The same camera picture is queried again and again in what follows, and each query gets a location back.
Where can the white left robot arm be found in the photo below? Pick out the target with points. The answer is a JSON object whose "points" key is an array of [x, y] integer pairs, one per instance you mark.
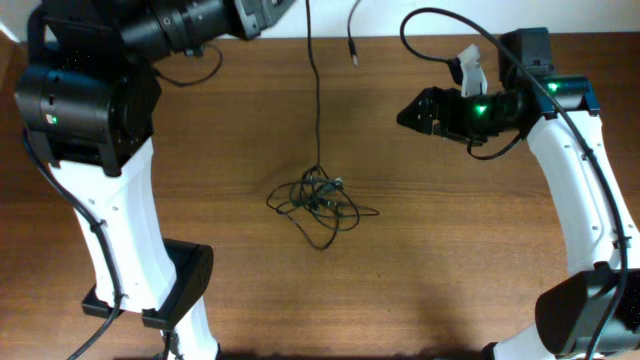
{"points": [[87, 100]]}

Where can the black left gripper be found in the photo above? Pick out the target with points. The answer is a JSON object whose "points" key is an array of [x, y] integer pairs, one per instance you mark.
{"points": [[245, 18]]}

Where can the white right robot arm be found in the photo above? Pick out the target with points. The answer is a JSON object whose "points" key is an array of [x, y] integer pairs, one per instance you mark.
{"points": [[594, 313]]}

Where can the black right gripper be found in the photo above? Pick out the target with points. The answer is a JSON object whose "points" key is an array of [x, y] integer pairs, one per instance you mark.
{"points": [[449, 124]]}

